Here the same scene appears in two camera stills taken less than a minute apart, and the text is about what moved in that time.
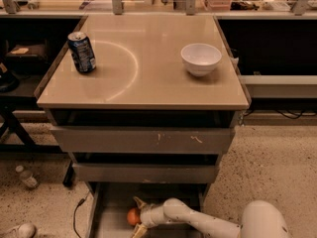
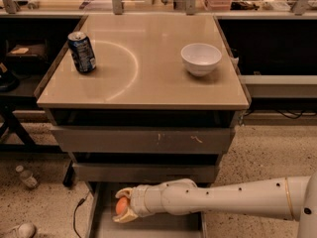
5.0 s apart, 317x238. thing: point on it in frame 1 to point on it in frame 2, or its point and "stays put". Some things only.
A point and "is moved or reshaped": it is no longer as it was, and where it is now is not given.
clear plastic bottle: x=27 y=177 stays put
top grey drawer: x=146 y=140 stays put
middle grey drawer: x=148 y=172 stays put
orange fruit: x=134 y=216 is moved or reshaped
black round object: x=9 y=81 stays put
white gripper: x=148 y=216 to x=141 y=200
